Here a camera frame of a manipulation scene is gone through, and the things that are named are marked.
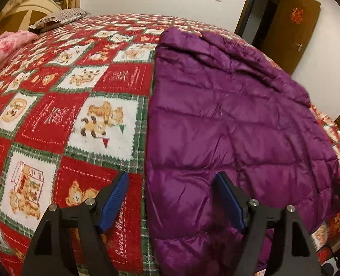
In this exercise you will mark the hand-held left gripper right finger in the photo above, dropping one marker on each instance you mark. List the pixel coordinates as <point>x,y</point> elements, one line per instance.
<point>230,204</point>

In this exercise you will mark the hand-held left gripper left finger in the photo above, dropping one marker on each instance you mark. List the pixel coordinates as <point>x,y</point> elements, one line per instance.
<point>115,198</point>

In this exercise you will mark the pink floral pillow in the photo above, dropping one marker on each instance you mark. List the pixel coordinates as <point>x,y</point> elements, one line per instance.
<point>6,46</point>

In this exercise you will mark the red checked bear-print blanket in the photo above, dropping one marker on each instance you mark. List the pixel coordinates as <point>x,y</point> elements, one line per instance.
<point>72,92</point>

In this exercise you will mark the purple hooded puffer jacket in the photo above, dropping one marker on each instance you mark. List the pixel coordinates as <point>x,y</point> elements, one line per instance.
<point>230,120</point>

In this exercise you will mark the red paper door decoration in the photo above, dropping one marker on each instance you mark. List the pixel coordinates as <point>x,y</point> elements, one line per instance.
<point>297,14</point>

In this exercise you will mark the brown wooden door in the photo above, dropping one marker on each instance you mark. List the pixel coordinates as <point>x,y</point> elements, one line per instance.
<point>287,34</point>

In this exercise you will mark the dark wooden door frame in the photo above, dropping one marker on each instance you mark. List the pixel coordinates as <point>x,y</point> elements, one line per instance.
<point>244,11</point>

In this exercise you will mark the cream wooden headboard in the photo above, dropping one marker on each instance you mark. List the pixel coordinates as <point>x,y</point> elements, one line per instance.
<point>20,14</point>

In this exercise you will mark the striped pillow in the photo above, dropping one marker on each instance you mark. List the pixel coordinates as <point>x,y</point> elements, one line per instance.
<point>62,17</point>

